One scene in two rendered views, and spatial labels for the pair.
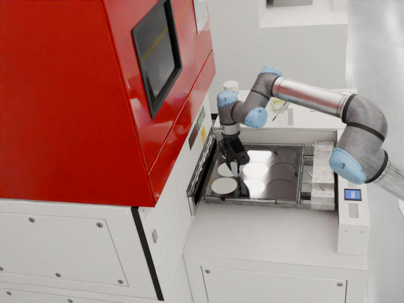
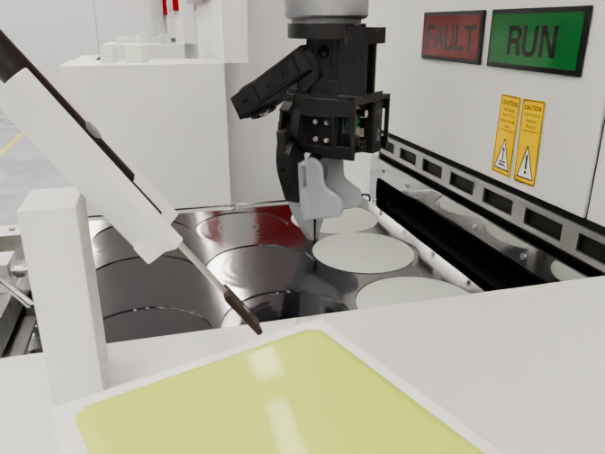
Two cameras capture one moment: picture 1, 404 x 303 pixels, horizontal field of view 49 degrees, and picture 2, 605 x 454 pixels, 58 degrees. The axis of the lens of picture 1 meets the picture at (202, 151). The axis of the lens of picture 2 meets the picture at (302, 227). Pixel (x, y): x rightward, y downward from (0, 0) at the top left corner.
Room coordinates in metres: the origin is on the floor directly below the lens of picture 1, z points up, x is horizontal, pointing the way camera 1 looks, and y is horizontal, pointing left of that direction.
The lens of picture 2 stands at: (1.84, -0.43, 1.11)
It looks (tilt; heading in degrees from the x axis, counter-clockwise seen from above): 20 degrees down; 146
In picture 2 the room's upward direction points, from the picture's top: straight up
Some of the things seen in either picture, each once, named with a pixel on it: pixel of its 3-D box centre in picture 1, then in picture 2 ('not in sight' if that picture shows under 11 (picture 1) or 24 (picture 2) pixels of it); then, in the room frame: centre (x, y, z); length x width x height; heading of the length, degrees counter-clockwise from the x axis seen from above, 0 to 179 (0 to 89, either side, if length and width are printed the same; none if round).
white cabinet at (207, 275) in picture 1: (286, 241); not in sight; (1.47, -0.33, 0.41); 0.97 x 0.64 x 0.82; 161
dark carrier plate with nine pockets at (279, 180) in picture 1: (255, 169); (261, 267); (1.42, -0.20, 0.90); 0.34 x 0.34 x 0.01; 71
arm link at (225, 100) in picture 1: (228, 107); not in sight; (1.41, -0.12, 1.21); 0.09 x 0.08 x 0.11; 40
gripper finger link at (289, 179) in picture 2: not in sight; (296, 156); (1.40, -0.15, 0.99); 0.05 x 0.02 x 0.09; 113
